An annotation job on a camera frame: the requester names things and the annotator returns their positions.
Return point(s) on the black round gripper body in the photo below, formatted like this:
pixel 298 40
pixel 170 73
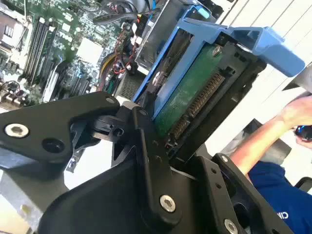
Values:
pixel 102 207

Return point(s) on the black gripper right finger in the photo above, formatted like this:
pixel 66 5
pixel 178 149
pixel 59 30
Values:
pixel 243 190

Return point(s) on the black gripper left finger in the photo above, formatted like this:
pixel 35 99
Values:
pixel 48 117

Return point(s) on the hard disk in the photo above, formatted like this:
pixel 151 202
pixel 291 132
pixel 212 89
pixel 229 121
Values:
pixel 185 97

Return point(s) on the person's bare hand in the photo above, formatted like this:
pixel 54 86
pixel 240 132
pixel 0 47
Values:
pixel 299 109

